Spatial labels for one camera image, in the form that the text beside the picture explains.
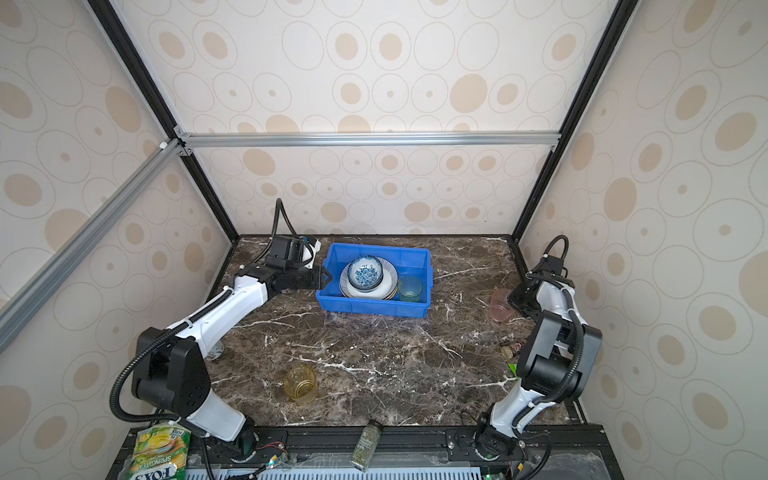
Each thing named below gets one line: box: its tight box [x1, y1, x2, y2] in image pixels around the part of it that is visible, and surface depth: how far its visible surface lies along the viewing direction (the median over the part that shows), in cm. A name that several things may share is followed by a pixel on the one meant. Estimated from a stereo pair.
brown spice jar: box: [500, 343, 519, 360], surface depth 89 cm
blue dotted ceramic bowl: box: [348, 255, 383, 292], surface depth 100 cm
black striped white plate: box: [339, 256, 399, 301], surface depth 100 cm
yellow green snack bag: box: [129, 424, 192, 480], surface depth 72 cm
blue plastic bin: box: [316, 242, 433, 317], surface depth 102 cm
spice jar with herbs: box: [350, 420, 383, 472], surface depth 72 cm
